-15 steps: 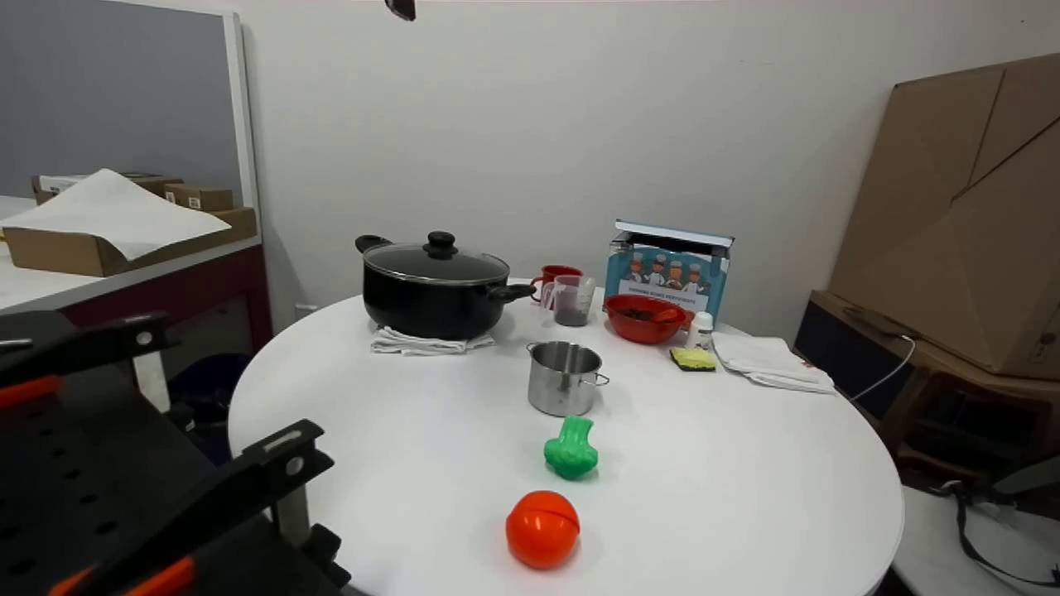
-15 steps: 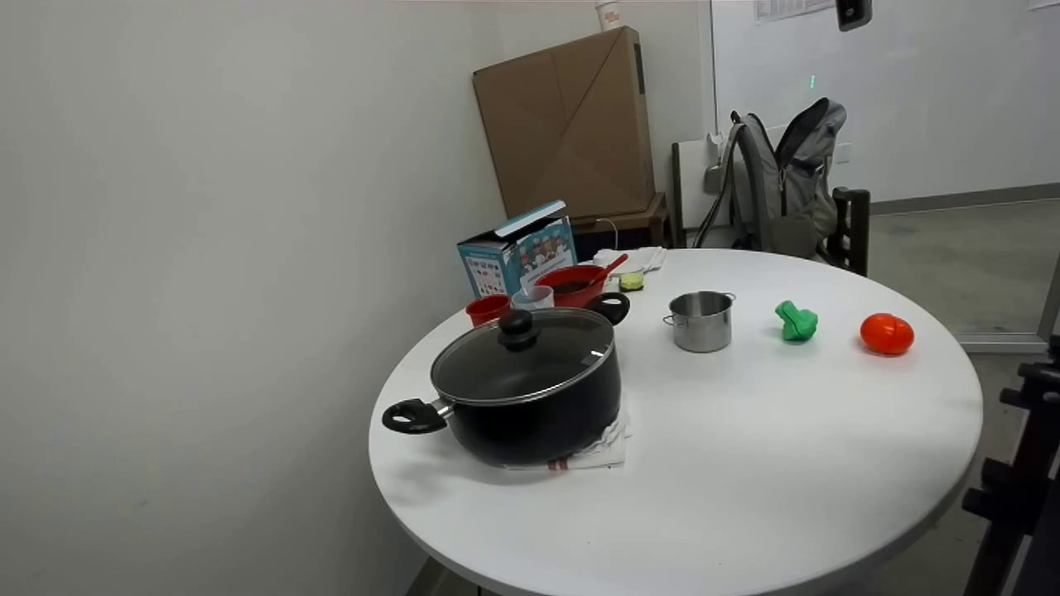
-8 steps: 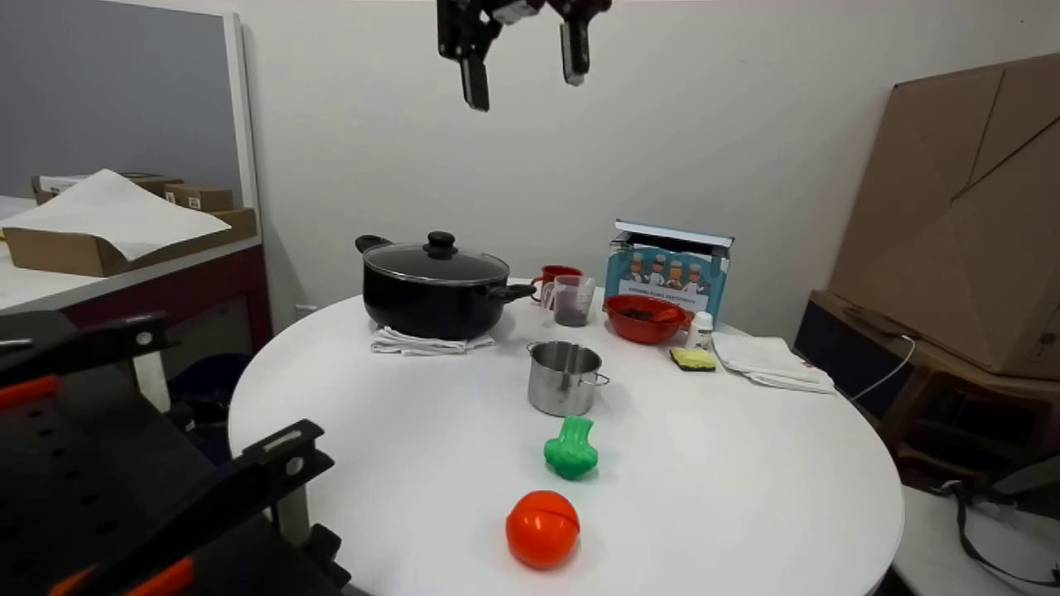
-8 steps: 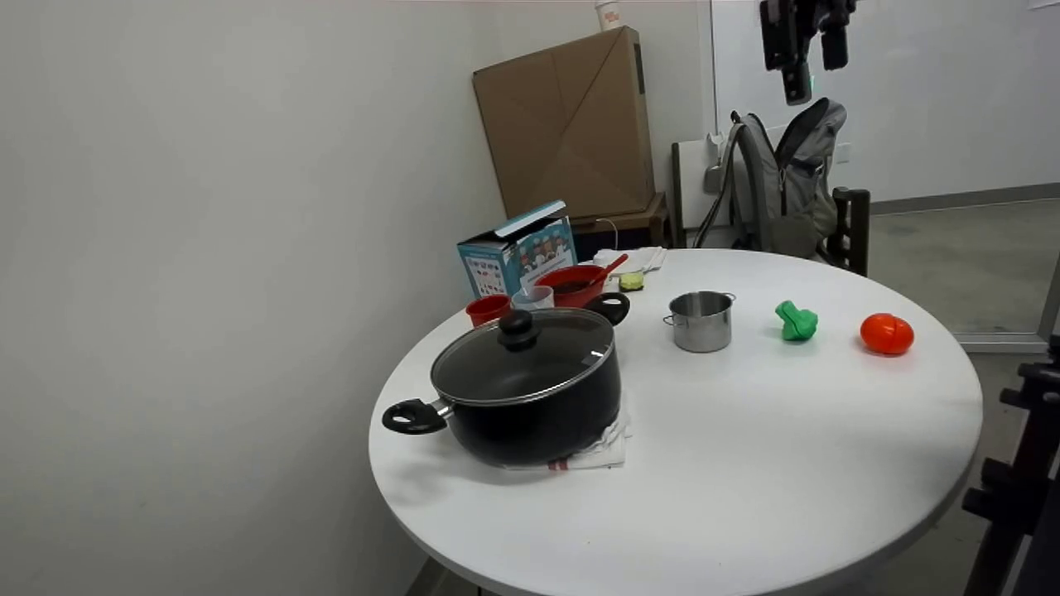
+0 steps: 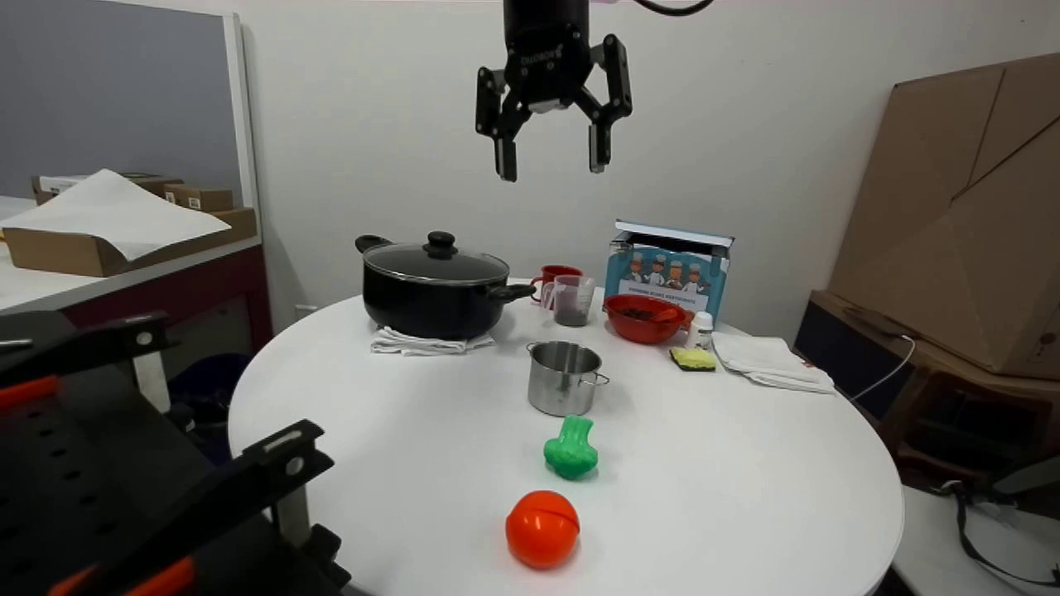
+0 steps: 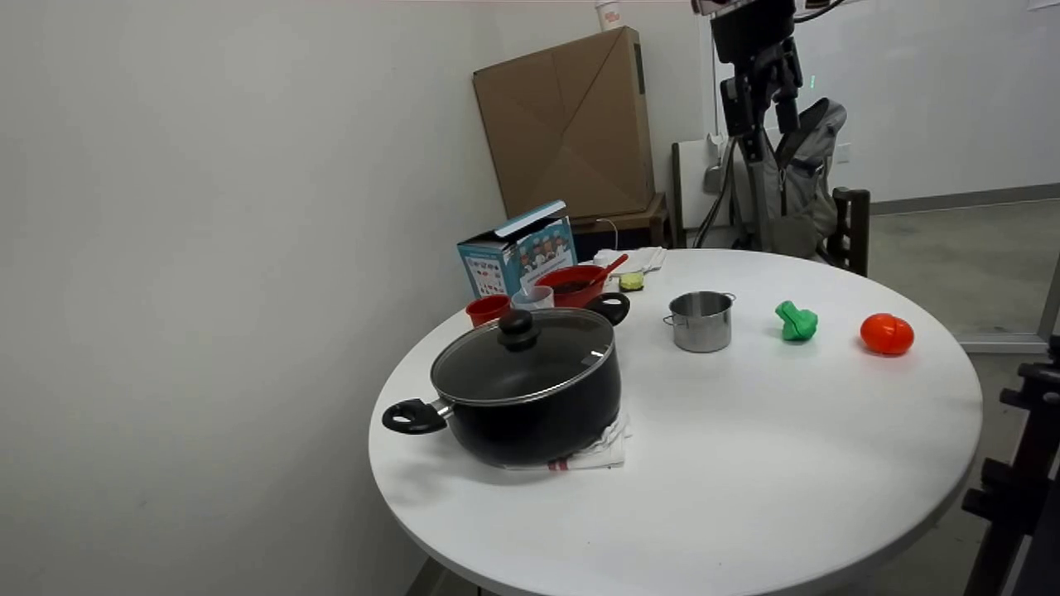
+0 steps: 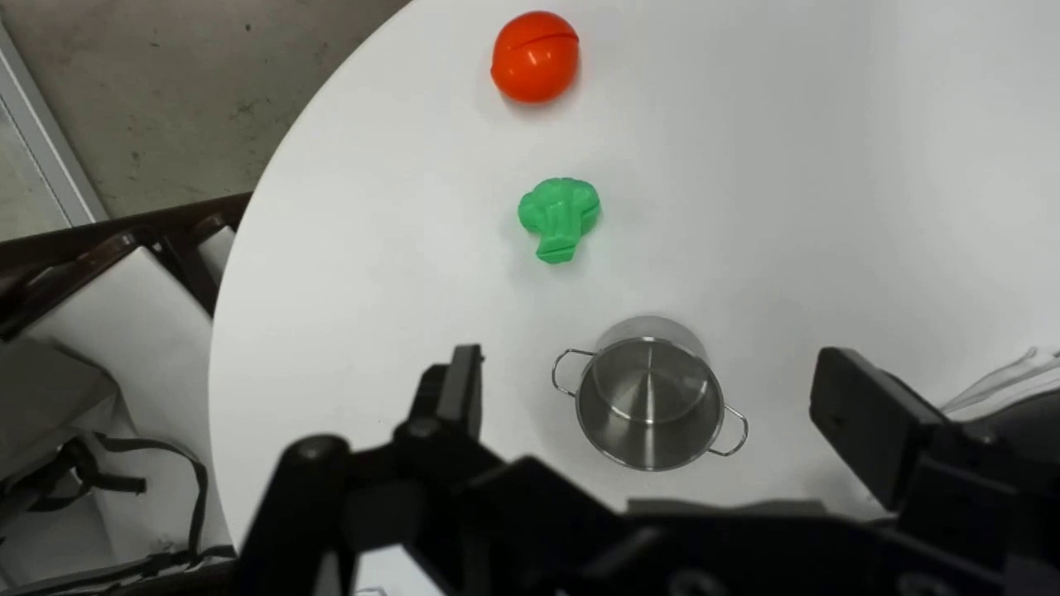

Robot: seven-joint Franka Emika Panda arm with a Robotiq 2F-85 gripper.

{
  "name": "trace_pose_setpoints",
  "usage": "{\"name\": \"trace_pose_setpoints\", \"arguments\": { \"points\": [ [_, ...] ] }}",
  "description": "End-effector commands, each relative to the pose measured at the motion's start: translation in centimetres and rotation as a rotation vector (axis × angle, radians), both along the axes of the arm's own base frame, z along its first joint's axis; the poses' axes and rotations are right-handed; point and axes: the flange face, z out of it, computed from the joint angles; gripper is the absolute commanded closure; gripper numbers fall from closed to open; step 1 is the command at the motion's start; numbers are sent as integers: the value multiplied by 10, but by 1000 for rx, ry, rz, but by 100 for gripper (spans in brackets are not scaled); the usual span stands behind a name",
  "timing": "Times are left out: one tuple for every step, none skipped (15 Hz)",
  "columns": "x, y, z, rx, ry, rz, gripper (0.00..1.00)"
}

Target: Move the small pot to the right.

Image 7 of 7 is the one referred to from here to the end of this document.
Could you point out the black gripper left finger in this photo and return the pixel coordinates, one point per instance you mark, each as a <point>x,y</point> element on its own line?
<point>457,387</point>

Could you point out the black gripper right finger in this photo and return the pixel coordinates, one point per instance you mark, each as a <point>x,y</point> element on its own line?
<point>873,420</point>

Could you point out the small stainless steel pot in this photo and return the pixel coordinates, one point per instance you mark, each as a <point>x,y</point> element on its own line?
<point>649,404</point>

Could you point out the white cloth under black pot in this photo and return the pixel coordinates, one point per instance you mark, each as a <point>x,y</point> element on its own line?
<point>998,383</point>

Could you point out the green toy broccoli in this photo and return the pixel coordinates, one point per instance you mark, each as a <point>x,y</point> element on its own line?
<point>558,217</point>

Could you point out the orange toy tomato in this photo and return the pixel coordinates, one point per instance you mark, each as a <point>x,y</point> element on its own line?
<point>533,53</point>

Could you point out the dark brown wooden cabinet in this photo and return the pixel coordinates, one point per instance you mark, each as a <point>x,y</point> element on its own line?
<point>99,251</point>

